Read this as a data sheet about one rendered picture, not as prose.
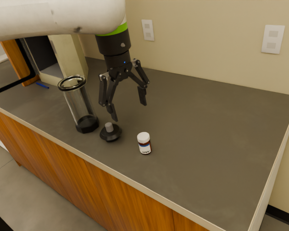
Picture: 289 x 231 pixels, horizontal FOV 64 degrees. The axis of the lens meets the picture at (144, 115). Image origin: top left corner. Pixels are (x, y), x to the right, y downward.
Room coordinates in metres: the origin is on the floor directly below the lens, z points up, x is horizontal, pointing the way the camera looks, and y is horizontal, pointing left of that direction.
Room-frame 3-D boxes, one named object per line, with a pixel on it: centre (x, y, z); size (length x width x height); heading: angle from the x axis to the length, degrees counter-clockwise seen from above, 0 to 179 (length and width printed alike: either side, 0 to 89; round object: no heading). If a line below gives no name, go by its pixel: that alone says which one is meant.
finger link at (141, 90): (0.68, 0.00, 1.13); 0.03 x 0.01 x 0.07; 31
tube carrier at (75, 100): (0.82, 0.25, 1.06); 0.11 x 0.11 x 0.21
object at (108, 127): (0.72, 0.15, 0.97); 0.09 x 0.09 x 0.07
